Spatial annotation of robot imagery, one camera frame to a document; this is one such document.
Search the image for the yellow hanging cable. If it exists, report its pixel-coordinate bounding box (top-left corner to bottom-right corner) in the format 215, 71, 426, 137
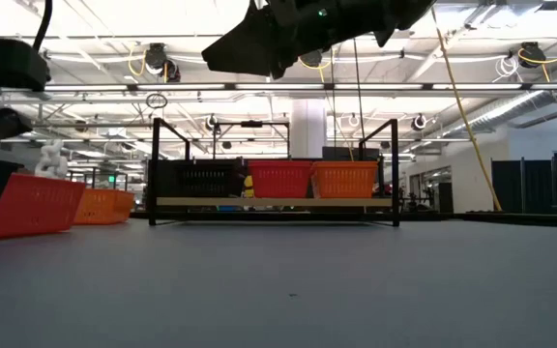
430, 9, 503, 213

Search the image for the black table frame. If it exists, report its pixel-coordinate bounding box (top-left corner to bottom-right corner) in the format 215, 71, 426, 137
128, 210, 557, 229

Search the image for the white pillar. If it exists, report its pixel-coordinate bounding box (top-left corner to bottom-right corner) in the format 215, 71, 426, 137
290, 99, 329, 160

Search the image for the orange plastic basket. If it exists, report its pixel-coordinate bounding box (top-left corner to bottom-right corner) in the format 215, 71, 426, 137
310, 160, 379, 199
73, 188, 136, 226

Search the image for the white lumpy object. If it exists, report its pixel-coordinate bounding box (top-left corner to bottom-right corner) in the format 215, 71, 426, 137
34, 139, 70, 179

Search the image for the red plastic basket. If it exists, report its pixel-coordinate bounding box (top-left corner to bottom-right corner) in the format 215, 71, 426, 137
0, 172, 86, 242
248, 159, 314, 199

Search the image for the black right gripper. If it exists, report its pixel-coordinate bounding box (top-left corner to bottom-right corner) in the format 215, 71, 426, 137
201, 0, 437, 80

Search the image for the black partition wall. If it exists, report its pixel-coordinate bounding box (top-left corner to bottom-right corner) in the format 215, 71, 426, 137
490, 150, 557, 215

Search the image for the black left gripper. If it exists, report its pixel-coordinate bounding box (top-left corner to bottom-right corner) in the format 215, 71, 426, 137
0, 34, 51, 159

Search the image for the black background station frame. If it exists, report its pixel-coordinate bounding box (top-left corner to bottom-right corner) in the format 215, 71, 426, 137
212, 119, 292, 160

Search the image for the long ceiling light strip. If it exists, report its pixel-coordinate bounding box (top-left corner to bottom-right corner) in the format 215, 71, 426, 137
0, 82, 557, 93

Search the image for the wooden shelf with black frame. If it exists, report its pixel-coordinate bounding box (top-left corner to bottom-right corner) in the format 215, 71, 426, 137
147, 117, 401, 228

